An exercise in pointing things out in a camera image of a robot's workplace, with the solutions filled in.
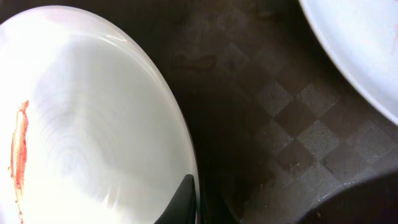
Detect white plate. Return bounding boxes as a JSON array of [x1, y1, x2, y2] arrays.
[[1, 6, 200, 223]]

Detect pale blue plate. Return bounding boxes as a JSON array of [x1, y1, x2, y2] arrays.
[[299, 0, 397, 123]]

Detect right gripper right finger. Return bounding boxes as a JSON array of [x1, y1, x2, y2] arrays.
[[201, 190, 238, 224]]

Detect brown plastic serving tray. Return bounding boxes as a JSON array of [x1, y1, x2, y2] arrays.
[[0, 0, 398, 224]]

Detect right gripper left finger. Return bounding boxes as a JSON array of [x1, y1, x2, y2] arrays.
[[155, 174, 197, 224]]

